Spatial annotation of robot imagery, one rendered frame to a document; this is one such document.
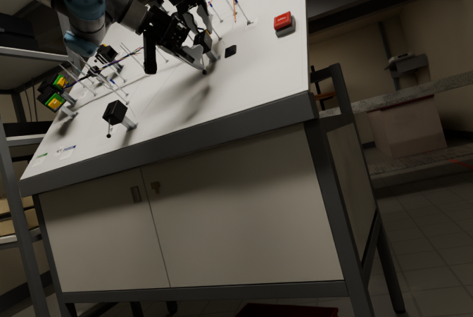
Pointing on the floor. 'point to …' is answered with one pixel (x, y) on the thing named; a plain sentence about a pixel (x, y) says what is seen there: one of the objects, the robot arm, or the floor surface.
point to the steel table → (406, 101)
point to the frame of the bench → (317, 138)
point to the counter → (407, 127)
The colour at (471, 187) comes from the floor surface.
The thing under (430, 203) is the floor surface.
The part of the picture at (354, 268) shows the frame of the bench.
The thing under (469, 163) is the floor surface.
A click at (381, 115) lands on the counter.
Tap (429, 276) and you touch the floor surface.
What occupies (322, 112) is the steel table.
